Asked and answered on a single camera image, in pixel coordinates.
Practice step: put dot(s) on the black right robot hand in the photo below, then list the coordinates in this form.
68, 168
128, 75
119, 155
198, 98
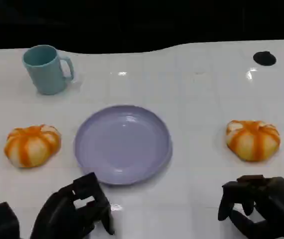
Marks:
276, 199

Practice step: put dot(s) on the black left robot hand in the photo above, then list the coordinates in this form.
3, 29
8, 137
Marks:
57, 214

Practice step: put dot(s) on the orange white toy bread roll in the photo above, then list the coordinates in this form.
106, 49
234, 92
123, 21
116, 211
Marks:
32, 147
252, 140

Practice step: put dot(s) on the lilac plate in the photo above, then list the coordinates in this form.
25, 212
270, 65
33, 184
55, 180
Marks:
123, 145

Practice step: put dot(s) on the black round table grommet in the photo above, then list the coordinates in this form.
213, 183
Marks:
264, 58

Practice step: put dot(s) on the pale green mug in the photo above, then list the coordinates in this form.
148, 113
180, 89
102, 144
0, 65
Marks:
47, 72

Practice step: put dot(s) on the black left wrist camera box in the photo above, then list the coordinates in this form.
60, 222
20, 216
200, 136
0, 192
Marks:
0, 221

